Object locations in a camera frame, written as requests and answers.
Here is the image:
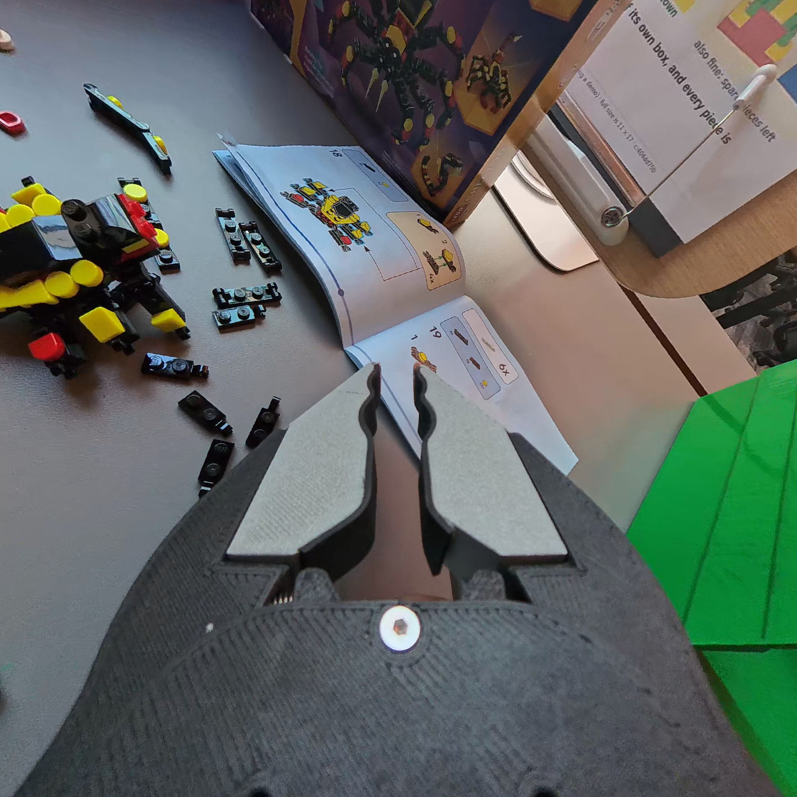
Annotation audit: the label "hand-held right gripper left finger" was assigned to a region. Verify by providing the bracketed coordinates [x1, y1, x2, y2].
[224, 362, 382, 586]

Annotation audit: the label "purple lego set box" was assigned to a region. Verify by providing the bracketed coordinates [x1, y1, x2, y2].
[249, 0, 630, 228]

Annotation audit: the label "dark chair base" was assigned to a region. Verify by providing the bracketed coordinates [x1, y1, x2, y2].
[700, 249, 797, 374]

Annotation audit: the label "black lego leg yellow studs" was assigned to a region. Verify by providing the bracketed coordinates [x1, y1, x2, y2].
[83, 82, 173, 176]

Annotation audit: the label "wire sheet holder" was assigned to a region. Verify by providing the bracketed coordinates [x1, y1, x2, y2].
[623, 62, 779, 219]

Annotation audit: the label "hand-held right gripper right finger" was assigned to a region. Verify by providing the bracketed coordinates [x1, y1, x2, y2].
[411, 364, 570, 580]

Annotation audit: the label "lego instruction booklet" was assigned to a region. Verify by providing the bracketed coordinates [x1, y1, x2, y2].
[212, 132, 580, 477]

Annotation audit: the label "wooden board stand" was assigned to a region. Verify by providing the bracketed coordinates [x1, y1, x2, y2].
[560, 81, 797, 300]

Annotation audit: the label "black lego plate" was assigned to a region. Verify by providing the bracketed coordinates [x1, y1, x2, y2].
[212, 304, 267, 331]
[212, 282, 282, 307]
[197, 439, 236, 499]
[238, 221, 283, 276]
[178, 390, 234, 437]
[141, 352, 210, 381]
[215, 207, 251, 265]
[244, 396, 282, 449]

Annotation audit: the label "silver stand base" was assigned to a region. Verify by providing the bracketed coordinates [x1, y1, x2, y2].
[494, 163, 600, 273]

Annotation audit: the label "green bin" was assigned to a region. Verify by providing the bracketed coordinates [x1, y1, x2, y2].
[626, 358, 797, 797]

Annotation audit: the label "white clip bar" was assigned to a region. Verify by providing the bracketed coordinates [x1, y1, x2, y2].
[526, 115, 631, 247]

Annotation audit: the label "black yellow lego spider body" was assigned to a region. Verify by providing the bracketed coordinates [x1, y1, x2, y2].
[0, 176, 191, 379]

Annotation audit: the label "printed paper sheet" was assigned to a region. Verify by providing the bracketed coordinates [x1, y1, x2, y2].
[563, 0, 797, 244]

